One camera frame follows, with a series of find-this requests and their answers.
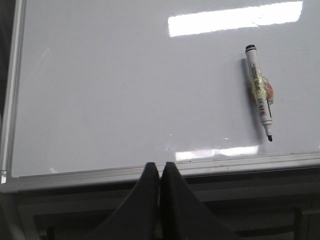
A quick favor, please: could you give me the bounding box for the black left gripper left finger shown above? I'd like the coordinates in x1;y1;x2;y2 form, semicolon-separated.
83;162;160;240

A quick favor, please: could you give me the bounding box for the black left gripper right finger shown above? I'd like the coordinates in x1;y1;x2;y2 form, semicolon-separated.
159;162;240;240

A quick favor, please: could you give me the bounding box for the black whiteboard marker with tape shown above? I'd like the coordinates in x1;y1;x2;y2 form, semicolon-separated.
245;44;273;142

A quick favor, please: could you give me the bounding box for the white whiteboard with aluminium frame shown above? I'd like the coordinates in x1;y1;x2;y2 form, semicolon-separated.
0;0;320;193

